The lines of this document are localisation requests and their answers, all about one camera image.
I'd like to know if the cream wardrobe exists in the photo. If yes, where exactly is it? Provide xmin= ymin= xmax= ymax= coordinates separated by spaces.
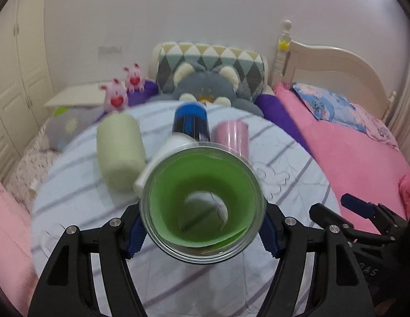
xmin=0 ymin=0 xmax=55 ymax=180

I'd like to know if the diamond patterned pillow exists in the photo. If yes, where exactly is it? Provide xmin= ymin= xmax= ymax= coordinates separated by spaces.
xmin=150 ymin=42 xmax=269 ymax=104

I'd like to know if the blue cartoon pillow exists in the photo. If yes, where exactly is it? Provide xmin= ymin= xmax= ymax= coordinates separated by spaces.
xmin=292 ymin=82 xmax=400 ymax=150

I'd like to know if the pink cloth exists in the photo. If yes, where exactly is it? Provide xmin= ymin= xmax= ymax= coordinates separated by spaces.
xmin=0 ymin=172 xmax=40 ymax=317

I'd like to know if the grey flower pillow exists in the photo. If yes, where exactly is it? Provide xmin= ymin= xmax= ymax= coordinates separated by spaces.
xmin=46 ymin=106 xmax=107 ymax=151

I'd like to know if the purple cushion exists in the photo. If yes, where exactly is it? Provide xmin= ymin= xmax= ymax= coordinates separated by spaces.
xmin=126 ymin=79 xmax=160 ymax=107
xmin=255 ymin=93 xmax=313 ymax=154

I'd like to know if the white cup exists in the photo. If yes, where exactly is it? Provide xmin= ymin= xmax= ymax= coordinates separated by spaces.
xmin=133 ymin=133 xmax=196 ymax=197

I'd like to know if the pink cup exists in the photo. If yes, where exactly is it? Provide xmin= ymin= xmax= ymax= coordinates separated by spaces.
xmin=213 ymin=120 xmax=250 ymax=160

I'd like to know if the white flat board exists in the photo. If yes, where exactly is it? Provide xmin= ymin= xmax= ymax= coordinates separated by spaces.
xmin=44 ymin=82 xmax=115 ymax=108

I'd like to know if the pink pig plush toy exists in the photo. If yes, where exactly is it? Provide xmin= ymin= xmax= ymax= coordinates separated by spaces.
xmin=99 ymin=78 xmax=128 ymax=111
xmin=122 ymin=62 xmax=146 ymax=93

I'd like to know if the white dotted bed sheet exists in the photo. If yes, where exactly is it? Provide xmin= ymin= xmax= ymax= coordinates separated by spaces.
xmin=6 ymin=127 xmax=62 ymax=212

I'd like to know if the cream bed headboard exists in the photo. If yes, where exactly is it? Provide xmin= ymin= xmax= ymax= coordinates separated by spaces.
xmin=270 ymin=20 xmax=398 ymax=123

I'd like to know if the blue cup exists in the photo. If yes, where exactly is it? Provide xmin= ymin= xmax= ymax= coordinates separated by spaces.
xmin=172 ymin=102 xmax=211 ymax=144

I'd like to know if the grey cat plush toy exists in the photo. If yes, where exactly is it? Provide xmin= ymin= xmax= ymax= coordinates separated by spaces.
xmin=148 ymin=62 xmax=264 ymax=117

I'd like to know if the clear cup with green liner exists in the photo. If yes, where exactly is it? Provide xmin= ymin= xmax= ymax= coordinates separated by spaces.
xmin=139 ymin=141 xmax=268 ymax=265

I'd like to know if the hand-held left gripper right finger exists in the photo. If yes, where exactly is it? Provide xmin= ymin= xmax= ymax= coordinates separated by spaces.
xmin=258 ymin=201 xmax=375 ymax=317

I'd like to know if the pale green cup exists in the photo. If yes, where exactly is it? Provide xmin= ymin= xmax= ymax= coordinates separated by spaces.
xmin=96 ymin=112 xmax=147 ymax=192

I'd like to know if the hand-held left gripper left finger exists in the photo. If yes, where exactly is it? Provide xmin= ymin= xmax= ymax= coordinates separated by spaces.
xmin=28 ymin=204 xmax=149 ymax=317

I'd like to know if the pink blanket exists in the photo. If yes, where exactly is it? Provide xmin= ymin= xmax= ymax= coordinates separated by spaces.
xmin=273 ymin=84 xmax=410 ymax=233

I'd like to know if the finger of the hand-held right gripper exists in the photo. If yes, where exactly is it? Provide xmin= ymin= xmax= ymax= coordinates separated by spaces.
xmin=309 ymin=203 xmax=392 ymax=248
xmin=341 ymin=193 xmax=408 ymax=236

